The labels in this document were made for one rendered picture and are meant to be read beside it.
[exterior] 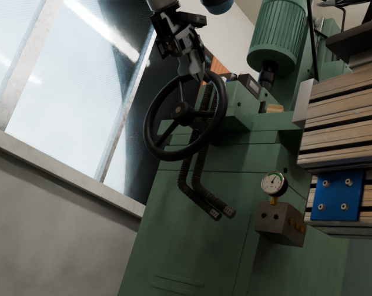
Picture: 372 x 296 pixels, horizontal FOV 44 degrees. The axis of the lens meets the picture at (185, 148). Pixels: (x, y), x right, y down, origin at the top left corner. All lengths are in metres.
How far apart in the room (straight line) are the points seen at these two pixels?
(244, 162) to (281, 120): 0.16
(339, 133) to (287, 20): 0.96
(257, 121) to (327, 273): 0.55
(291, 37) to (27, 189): 1.49
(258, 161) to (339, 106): 0.51
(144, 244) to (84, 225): 1.27
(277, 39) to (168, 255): 0.81
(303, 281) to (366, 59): 0.79
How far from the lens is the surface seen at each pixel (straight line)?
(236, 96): 1.34
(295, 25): 1.73
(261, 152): 1.31
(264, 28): 1.71
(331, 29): 1.94
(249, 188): 1.28
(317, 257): 1.52
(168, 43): 1.16
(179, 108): 1.28
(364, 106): 0.80
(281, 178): 1.17
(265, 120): 1.35
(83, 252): 2.71
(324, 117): 0.84
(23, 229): 2.47
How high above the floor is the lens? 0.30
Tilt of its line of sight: 19 degrees up
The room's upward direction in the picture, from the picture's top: 17 degrees clockwise
